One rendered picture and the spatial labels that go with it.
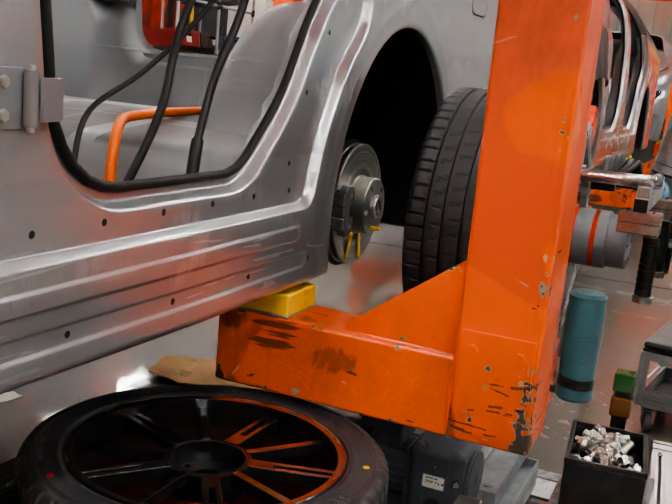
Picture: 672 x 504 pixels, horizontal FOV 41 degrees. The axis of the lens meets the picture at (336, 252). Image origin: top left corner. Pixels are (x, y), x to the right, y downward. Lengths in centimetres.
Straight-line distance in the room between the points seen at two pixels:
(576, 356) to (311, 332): 67
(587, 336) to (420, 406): 54
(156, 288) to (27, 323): 27
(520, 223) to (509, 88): 24
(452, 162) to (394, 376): 53
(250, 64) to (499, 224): 77
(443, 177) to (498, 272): 42
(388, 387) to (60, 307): 75
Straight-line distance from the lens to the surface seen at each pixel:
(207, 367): 356
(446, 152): 204
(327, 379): 182
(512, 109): 162
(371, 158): 241
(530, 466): 265
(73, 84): 389
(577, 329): 214
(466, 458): 202
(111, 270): 132
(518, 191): 162
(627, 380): 185
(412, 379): 175
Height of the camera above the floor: 119
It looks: 11 degrees down
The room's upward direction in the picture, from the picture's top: 5 degrees clockwise
